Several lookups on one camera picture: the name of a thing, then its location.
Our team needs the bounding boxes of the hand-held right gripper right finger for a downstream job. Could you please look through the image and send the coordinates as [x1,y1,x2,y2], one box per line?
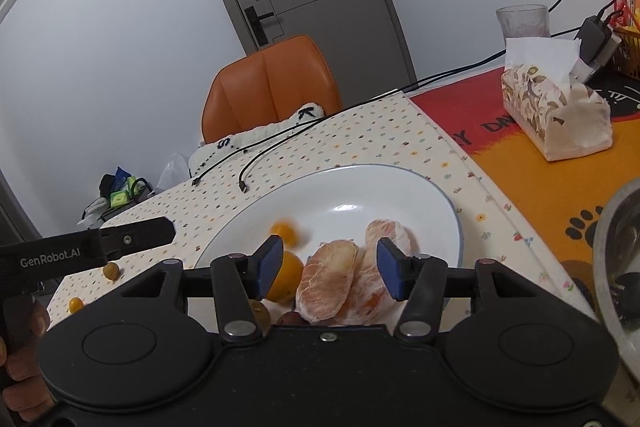
[376,237,547,348]

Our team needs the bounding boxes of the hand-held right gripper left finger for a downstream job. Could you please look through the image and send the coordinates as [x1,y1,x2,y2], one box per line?
[120,234,287,344]

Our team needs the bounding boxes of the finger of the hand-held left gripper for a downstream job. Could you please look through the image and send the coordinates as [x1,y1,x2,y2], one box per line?
[97,216,176,259]

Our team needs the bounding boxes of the small orange mandarin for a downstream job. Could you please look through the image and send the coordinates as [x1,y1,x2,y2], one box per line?
[266,251,305,303]

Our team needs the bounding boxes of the peeled pomelo half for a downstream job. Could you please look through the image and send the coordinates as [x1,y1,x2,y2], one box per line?
[334,218,418,327]
[295,239,360,324]

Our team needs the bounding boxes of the white plate with blue rim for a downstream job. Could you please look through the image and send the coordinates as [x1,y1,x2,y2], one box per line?
[192,164,464,325]

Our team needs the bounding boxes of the person's left hand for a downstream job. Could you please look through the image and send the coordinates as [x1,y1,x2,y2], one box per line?
[0,297,57,424]

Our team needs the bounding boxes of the black metal rack cart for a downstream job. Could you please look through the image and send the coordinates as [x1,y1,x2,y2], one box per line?
[76,177,154,229]

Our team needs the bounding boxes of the green packets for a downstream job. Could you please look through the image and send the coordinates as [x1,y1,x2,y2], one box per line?
[109,178,139,208]

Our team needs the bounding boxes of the clear plastic bag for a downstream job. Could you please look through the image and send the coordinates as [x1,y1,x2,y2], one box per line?
[157,152,194,194]

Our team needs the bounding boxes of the white knitted cushion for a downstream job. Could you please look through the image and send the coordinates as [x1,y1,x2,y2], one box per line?
[187,103,329,178]

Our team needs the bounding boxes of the floral white tablecloth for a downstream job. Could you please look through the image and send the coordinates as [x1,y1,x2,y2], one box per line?
[47,94,575,335]

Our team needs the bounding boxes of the orange printed table mat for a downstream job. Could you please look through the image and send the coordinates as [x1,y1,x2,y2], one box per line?
[409,66,640,325]

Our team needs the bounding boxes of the orange leather chair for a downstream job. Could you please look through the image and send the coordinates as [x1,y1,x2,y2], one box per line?
[200,34,344,144]

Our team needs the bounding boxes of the floral tissue box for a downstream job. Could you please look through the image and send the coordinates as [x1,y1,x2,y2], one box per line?
[501,37,614,162]

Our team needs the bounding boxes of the metal bowl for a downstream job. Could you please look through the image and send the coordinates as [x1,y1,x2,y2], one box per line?
[590,179,640,360]

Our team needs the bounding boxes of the clear glass cup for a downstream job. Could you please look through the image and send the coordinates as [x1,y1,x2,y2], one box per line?
[495,4,551,44]

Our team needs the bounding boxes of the black power adapter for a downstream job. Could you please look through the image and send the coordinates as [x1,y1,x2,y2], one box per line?
[571,15,627,84]

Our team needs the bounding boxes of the black door handle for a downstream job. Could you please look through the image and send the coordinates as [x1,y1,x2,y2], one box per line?
[244,5,275,48]

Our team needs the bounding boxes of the orange wire basket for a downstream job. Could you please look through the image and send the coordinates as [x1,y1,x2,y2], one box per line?
[607,0,640,81]

